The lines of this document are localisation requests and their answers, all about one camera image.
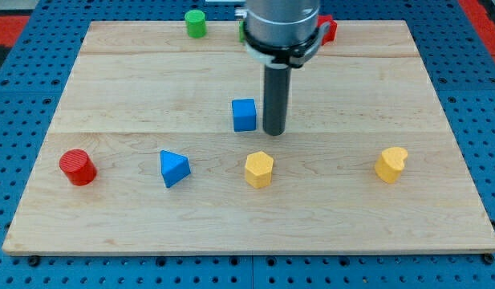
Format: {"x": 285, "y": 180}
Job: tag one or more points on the red block behind arm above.
{"x": 329, "y": 36}

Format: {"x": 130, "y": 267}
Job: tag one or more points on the yellow hexagon block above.
{"x": 258, "y": 169}

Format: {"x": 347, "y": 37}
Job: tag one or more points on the green block behind arm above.
{"x": 241, "y": 33}

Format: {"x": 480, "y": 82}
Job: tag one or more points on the blue cube block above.
{"x": 244, "y": 115}

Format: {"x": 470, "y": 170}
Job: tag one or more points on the yellow heart block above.
{"x": 390, "y": 164}

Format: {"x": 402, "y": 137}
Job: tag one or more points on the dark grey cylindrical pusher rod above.
{"x": 275, "y": 99}

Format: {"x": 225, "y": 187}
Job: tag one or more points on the green cylinder block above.
{"x": 195, "y": 22}

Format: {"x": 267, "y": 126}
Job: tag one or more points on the red cylinder block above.
{"x": 78, "y": 167}

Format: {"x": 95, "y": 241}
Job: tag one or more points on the blue triangle block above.
{"x": 173, "y": 167}

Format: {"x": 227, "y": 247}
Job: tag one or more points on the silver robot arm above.
{"x": 282, "y": 35}

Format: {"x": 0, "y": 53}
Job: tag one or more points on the light wooden board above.
{"x": 137, "y": 88}

